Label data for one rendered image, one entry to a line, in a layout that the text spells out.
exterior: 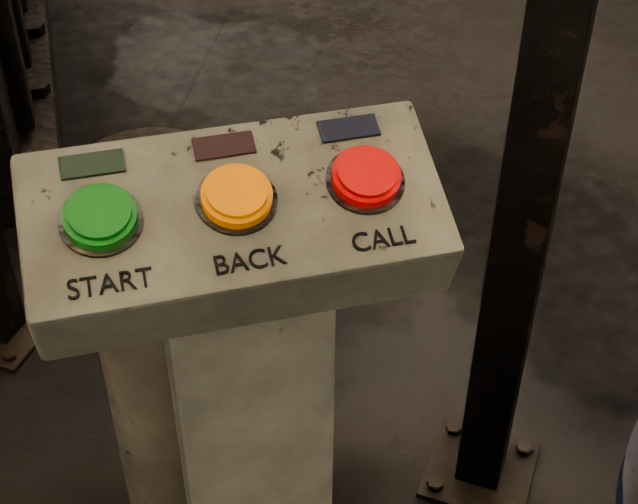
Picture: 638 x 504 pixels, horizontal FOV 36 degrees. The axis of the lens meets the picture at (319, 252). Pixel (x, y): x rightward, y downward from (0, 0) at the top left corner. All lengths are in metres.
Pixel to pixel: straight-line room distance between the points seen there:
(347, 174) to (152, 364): 0.29
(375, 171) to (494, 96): 1.28
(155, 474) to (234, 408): 0.28
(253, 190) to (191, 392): 0.13
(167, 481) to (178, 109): 1.01
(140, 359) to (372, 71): 1.20
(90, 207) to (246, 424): 0.18
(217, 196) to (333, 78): 1.33
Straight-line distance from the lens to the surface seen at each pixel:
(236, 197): 0.53
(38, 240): 0.54
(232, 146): 0.56
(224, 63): 1.91
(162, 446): 0.84
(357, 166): 0.55
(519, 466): 1.18
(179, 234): 0.53
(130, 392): 0.81
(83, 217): 0.53
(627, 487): 0.66
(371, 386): 1.25
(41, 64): 1.82
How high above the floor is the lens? 0.93
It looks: 40 degrees down
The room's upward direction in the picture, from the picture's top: straight up
